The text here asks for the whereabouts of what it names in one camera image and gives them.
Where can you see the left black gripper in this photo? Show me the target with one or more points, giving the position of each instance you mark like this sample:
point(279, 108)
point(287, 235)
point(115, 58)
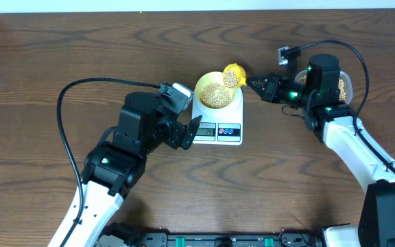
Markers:
point(180, 136)

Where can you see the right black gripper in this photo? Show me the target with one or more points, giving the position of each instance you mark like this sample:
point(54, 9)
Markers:
point(271, 92)

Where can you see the yellow measuring scoop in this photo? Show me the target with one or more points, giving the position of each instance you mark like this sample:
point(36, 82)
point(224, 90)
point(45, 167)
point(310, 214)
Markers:
point(241, 74)

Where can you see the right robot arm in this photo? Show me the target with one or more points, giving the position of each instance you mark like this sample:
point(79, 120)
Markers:
point(336, 125)

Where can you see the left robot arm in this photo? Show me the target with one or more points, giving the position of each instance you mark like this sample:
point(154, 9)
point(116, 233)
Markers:
point(114, 166)

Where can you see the soybeans in scoop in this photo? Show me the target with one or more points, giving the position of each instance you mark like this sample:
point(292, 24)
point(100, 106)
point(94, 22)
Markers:
point(230, 78)

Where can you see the white digital kitchen scale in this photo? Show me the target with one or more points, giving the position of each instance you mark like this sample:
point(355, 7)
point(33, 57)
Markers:
point(222, 126)

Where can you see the soybeans in bowl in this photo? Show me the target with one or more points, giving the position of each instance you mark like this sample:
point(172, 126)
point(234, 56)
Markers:
point(215, 96)

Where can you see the yellow plastic bowl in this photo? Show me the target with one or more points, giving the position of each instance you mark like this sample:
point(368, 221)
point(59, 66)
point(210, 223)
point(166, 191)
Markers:
point(215, 77)

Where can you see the soybeans in container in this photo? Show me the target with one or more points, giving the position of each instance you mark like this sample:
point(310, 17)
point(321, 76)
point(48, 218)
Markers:
point(341, 85)

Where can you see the clear plastic container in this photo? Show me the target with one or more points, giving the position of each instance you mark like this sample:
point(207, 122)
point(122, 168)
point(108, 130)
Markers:
point(343, 75)

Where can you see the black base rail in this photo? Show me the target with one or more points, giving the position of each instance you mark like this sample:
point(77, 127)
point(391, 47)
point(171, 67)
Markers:
point(116, 235)

